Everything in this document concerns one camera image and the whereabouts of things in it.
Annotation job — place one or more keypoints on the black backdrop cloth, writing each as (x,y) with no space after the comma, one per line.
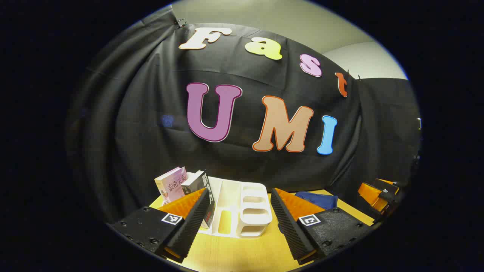
(151,113)

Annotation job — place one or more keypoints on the black book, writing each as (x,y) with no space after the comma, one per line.
(194,181)

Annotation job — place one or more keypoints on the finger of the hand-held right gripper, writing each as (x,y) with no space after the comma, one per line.
(372,196)

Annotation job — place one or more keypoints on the white plastic bookshelf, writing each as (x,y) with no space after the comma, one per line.
(257,215)

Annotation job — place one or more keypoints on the pink book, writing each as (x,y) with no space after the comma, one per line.
(170,187)

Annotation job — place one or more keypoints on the blue schoolbag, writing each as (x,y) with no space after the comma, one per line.
(321,199)

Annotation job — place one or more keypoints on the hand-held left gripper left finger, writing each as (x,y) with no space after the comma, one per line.
(189,226)

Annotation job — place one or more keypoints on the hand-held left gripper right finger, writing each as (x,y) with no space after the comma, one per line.
(289,230)

